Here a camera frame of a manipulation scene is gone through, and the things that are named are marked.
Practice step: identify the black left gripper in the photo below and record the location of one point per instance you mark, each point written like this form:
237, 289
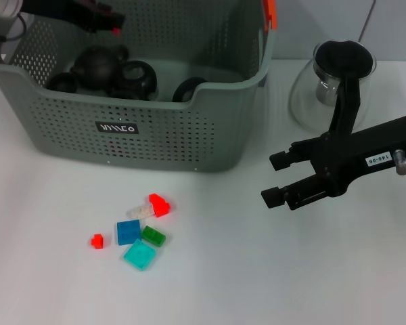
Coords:
64, 10

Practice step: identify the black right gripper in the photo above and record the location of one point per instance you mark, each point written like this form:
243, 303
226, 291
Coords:
358, 149

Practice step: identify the glass teacup with black holder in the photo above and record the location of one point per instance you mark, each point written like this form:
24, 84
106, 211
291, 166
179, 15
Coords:
122, 94
135, 78
186, 89

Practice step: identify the small black clay teacup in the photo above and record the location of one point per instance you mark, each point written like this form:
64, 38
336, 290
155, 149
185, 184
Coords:
62, 83

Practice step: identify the grey-green perforated storage bin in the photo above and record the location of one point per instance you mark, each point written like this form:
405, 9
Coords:
155, 142

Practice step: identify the black clay teapot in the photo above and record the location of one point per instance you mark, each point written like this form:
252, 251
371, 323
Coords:
96, 66

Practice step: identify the large bright red brick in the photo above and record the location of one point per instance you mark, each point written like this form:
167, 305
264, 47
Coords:
159, 204

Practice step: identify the right gripper metal plug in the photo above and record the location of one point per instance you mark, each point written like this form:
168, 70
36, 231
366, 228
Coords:
402, 164

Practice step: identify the green rectangular building brick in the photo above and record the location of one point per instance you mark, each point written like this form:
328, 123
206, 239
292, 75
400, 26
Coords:
154, 237

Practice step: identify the clear white building brick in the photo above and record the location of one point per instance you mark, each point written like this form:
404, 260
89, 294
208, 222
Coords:
140, 211

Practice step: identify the glass teapot with black lid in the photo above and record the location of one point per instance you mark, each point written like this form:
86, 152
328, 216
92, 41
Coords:
341, 55

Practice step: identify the blue building brick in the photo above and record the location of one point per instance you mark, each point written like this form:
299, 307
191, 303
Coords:
128, 232

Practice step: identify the teal square flat plate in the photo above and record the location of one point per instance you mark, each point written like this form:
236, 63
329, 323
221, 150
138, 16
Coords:
138, 255

